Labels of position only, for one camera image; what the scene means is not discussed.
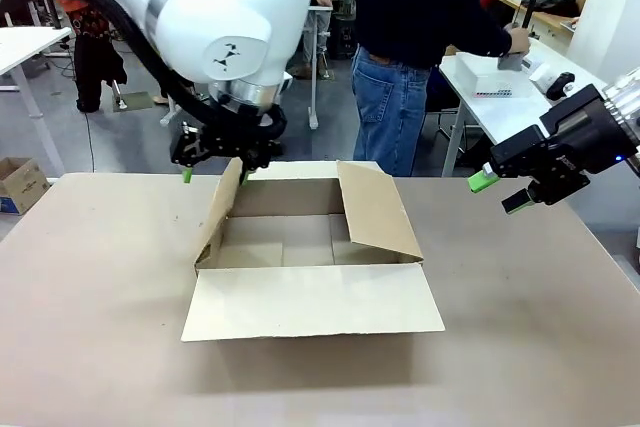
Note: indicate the white box on table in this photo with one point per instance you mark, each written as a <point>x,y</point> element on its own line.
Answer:
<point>480,74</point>

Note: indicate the white table with grey legs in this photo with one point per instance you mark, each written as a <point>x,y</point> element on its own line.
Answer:
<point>25,44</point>

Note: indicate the white desk with white legs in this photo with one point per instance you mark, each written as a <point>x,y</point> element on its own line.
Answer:
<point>313,77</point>

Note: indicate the black bag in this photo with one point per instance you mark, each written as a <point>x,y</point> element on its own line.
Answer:
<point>555,6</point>

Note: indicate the green floor mat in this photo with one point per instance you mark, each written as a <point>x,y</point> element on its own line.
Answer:
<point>135,100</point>

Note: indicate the black crate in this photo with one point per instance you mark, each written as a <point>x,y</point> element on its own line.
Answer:
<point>345,37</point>

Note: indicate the grey tape dispenser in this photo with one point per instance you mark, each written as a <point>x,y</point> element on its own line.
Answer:
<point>511,62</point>

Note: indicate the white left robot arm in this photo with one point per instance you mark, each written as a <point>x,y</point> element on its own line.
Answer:
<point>225,7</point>

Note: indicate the black small device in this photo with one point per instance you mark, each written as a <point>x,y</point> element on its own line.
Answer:
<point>560,86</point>

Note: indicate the brown cardboard box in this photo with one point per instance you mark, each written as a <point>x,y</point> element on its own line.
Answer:
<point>310,302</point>

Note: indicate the wooden workbench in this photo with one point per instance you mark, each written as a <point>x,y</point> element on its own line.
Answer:
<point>545,19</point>

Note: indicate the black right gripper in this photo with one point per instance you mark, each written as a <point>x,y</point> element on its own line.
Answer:
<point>570,142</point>

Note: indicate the person's right forearm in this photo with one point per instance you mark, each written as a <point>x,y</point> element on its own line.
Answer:
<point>492,37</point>

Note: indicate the small printed cardboard box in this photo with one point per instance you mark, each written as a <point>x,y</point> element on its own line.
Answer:
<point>20,187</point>

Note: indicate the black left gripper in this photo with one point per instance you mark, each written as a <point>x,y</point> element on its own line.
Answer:
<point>240,134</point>

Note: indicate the background person grey trousers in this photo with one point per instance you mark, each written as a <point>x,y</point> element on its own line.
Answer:
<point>316,42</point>

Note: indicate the person in navy shirt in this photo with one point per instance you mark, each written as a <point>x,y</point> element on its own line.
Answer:
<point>415,7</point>

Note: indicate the white side table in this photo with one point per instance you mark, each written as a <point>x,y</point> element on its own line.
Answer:
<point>500,107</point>

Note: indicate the background person orange top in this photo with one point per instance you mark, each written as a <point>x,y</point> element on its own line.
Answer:
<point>95,62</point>

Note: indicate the person's right hand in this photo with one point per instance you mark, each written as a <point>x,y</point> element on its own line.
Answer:
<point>519,39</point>

